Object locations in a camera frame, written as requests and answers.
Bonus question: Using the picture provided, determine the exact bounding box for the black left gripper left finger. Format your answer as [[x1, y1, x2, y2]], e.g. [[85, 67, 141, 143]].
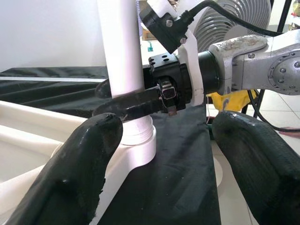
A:
[[7, 112, 124, 225]]

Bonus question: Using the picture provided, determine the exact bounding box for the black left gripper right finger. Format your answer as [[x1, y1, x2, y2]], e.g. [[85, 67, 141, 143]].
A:
[[210, 110, 300, 225]]

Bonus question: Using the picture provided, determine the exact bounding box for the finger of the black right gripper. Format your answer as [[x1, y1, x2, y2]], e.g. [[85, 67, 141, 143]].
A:
[[92, 88, 165, 123], [95, 78, 113, 99]]

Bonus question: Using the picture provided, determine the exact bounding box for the white plastic table leg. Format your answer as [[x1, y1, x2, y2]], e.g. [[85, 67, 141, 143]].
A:
[[97, 0, 157, 146]]

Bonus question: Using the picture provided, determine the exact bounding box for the white plastic children table top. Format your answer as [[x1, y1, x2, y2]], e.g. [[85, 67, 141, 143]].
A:
[[0, 100, 157, 225]]

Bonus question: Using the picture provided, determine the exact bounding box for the white tape strip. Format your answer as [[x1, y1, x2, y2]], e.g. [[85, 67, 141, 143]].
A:
[[0, 76, 108, 83]]

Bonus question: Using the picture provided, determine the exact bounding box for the yellow soft object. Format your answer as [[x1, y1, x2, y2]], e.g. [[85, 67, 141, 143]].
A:
[[207, 90, 250, 112]]

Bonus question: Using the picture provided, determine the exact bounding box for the white standing fan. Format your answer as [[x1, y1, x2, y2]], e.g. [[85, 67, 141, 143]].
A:
[[194, 0, 272, 190]]

